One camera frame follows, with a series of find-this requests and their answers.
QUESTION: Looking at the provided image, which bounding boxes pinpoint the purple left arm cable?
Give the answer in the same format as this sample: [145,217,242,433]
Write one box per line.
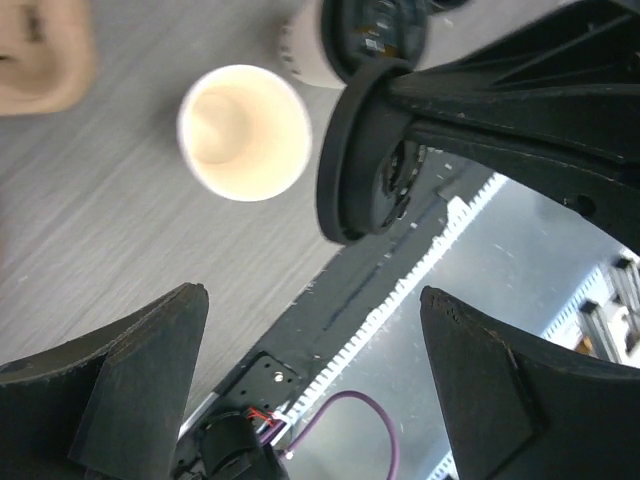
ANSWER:
[259,390,402,480]

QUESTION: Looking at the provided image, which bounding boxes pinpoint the brown cardboard cup carrier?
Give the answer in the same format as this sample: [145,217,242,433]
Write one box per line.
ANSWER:
[1,0,98,116]

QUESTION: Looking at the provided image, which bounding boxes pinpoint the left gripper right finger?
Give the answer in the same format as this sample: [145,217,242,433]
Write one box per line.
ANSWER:
[421,286,639,479]

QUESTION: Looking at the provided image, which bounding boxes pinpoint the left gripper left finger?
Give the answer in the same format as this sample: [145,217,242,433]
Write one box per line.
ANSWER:
[1,283,209,479]

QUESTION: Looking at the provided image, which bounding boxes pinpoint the black cup lid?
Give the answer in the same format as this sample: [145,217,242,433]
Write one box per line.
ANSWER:
[320,0,433,82]
[316,58,419,246]

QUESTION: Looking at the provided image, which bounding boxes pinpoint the white paper cup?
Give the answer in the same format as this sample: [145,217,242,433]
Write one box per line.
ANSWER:
[278,0,345,89]
[176,64,313,202]

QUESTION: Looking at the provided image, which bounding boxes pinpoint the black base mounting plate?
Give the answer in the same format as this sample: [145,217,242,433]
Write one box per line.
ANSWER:
[214,154,492,395]

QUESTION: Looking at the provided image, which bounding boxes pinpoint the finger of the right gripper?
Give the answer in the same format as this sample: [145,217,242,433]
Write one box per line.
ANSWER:
[399,100,639,252]
[388,1,639,108]

